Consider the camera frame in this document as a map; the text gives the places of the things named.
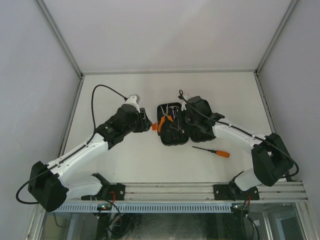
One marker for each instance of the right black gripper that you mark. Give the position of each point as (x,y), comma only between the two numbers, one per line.
(187,109)

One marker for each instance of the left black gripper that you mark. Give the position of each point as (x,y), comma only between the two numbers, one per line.
(146,123)

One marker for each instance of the orange handle needle-nose pliers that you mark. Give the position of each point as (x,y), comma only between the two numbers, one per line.
(165,117)

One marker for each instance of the black handle claw hammer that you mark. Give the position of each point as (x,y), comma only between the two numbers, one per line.
(175,110)

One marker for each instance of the black plastic tool case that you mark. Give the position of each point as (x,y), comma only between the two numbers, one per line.
(178,135)

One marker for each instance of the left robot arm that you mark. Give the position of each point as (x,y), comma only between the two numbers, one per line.
(50,183)

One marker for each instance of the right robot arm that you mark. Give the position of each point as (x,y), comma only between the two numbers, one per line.
(270,158)

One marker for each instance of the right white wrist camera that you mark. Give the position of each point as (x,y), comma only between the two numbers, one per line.
(185,98)

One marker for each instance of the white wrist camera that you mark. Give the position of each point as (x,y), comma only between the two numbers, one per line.
(185,98)
(133,100)

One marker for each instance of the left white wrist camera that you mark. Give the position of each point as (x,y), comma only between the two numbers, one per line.
(133,100)

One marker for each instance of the orange handle screwdriver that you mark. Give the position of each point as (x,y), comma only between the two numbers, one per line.
(220,153)

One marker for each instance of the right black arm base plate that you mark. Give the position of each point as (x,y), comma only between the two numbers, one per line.
(231,192)

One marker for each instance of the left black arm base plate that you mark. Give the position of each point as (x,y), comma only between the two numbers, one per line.
(107,191)

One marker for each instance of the aluminium front rail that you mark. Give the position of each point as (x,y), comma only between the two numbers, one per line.
(202,192)

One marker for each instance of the blue slotted cable duct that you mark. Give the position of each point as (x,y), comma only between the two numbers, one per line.
(145,208)

